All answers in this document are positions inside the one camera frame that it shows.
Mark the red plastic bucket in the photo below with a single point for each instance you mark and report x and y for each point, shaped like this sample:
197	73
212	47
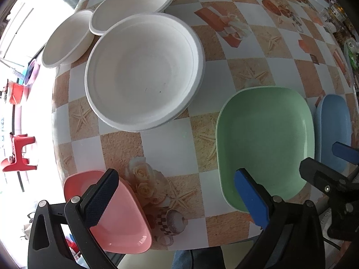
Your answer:
17	94

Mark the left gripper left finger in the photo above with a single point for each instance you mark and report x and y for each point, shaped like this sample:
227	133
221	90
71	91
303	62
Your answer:
47	246

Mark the blue plastic plate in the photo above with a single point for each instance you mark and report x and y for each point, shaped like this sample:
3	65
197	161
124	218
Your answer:
332	123

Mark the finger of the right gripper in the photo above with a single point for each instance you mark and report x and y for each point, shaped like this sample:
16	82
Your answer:
342	198
346	152

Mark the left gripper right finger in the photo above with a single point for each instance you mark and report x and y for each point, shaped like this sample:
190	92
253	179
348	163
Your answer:
291	234

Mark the cluttered side shelf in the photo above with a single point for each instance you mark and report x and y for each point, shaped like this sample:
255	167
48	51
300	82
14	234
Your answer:
339	25

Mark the pink plastic plate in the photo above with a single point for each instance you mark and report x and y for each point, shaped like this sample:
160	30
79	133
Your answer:
123	227

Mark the red plastic stool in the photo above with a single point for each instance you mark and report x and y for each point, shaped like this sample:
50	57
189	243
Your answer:
16	162

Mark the green plastic plate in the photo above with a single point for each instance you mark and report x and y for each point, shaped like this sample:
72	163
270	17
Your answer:
268	131

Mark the purple plastic basin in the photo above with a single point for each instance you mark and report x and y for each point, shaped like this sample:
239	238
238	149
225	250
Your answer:
31	73

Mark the large white paper bowl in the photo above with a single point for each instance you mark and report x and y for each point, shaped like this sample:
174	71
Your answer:
144	71

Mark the checkered patterned tablecloth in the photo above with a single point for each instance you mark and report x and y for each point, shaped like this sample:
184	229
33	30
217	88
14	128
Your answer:
246	43

